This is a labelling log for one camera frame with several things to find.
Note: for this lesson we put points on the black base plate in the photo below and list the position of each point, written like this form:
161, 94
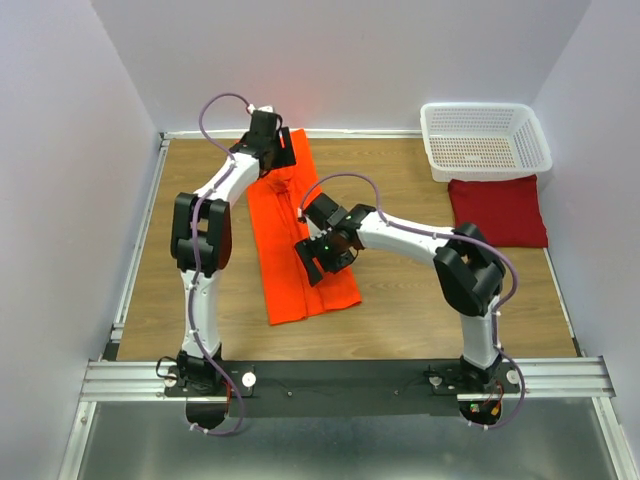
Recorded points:
338, 388

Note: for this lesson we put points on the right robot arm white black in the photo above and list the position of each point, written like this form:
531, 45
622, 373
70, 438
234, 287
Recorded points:
469, 271

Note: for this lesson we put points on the aluminium rail frame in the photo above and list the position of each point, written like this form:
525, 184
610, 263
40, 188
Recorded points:
126, 429

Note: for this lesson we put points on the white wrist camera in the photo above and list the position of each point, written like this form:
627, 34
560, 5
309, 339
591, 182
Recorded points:
320, 236
251, 108

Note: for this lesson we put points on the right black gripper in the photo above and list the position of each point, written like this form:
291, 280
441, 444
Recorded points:
307, 249

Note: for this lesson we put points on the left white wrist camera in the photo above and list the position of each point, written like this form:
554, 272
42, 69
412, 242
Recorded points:
251, 108

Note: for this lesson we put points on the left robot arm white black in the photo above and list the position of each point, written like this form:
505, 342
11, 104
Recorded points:
201, 242

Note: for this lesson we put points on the white plastic basket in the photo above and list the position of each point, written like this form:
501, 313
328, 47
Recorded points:
483, 141

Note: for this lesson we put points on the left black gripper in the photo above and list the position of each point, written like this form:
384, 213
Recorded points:
284, 155

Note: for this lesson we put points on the orange t shirt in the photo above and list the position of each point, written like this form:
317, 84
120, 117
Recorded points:
273, 202

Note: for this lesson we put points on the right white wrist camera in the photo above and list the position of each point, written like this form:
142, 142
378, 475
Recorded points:
320, 236

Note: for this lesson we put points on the folded dark red t shirt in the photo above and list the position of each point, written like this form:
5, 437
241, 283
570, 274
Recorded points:
506, 212

